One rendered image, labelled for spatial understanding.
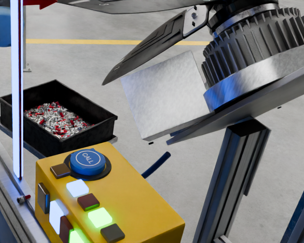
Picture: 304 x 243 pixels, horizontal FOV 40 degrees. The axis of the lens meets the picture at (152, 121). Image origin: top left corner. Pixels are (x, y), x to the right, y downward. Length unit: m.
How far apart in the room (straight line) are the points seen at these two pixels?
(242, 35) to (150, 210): 0.41
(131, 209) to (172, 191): 1.70
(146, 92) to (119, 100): 2.00
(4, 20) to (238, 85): 0.43
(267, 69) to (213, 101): 0.12
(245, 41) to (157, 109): 0.21
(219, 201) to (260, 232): 1.08
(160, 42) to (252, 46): 0.26
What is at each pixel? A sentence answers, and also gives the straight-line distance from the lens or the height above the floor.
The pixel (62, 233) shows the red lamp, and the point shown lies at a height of 1.04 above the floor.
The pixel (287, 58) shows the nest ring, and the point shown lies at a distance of 0.73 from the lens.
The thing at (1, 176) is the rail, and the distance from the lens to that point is 0.81.
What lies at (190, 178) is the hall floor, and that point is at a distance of 2.26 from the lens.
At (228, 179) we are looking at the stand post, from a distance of 0.99.
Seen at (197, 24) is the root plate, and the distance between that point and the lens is 0.91.
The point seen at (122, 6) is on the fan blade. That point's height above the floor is 1.19.
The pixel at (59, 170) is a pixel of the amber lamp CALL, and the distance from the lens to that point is 0.48.
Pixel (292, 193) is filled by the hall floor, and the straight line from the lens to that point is 2.41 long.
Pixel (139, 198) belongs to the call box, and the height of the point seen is 1.07.
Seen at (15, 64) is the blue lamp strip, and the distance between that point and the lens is 0.68.
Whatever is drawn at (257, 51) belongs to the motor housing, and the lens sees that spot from 0.76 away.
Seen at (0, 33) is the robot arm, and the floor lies 1.08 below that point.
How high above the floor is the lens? 1.38
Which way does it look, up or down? 31 degrees down
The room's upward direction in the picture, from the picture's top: 11 degrees clockwise
